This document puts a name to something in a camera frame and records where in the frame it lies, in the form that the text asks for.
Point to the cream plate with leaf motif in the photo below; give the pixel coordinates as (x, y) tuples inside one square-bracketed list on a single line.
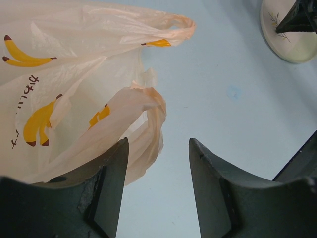
[(294, 47)]

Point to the translucent banana-print plastic bag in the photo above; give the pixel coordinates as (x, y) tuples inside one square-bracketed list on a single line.
[(72, 84)]

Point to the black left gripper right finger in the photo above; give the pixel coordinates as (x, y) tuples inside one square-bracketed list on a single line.
[(233, 203)]

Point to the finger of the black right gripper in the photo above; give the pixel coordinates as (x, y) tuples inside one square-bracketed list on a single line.
[(302, 17)]

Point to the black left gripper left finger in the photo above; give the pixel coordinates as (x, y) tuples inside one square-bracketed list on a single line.
[(83, 203)]

